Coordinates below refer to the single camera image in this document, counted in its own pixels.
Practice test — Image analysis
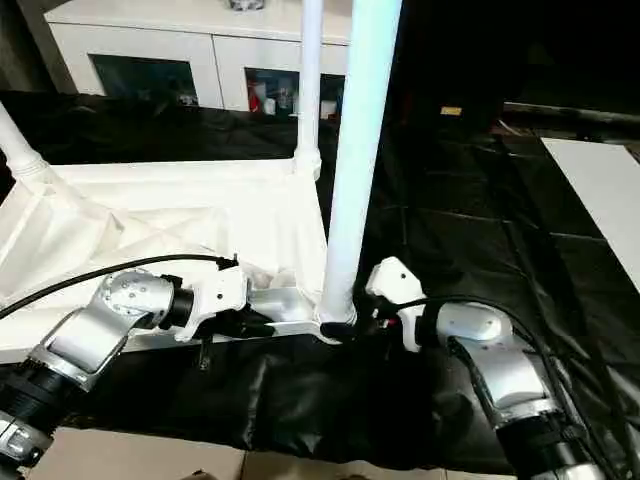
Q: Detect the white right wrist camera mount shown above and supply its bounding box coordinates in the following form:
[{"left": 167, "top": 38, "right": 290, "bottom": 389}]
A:
[{"left": 364, "top": 256, "right": 427, "bottom": 354}]

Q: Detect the white flat board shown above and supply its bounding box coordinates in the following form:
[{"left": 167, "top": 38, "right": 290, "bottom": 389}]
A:
[{"left": 541, "top": 137, "right": 640, "bottom": 294}]

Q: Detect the white plastic table top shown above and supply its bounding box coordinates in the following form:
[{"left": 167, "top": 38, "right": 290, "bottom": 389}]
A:
[{"left": 0, "top": 152, "right": 361, "bottom": 354}]

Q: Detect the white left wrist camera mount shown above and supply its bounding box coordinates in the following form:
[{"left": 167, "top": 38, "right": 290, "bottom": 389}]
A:
[{"left": 174, "top": 257, "right": 250, "bottom": 344}]

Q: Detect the grey curtain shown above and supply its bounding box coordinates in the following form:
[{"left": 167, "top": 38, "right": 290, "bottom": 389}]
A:
[{"left": 0, "top": 0, "right": 76, "bottom": 95}]

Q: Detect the black cabinet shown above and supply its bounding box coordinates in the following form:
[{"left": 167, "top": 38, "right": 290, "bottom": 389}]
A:
[{"left": 384, "top": 0, "right": 640, "bottom": 136}]

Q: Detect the black left wrist camera cable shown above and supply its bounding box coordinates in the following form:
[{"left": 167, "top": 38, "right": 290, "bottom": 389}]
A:
[{"left": 0, "top": 253, "right": 240, "bottom": 320}]

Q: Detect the black mat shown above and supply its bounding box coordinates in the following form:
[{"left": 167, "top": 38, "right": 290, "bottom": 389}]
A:
[{"left": 0, "top": 89, "right": 640, "bottom": 474}]

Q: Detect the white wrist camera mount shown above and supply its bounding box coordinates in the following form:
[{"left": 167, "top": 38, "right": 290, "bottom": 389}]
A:
[
  {"left": 364, "top": 256, "right": 427, "bottom": 354},
  {"left": 174, "top": 257, "right": 250, "bottom": 344}
]

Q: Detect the white cabinet with glass doors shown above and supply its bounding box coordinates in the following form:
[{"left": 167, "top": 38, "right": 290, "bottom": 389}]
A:
[{"left": 43, "top": 0, "right": 352, "bottom": 119}]

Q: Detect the white plastic table leg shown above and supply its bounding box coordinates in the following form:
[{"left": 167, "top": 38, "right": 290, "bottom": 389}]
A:
[
  {"left": 293, "top": 0, "right": 326, "bottom": 179},
  {"left": 0, "top": 99, "right": 51, "bottom": 179},
  {"left": 317, "top": 0, "right": 404, "bottom": 326}
]

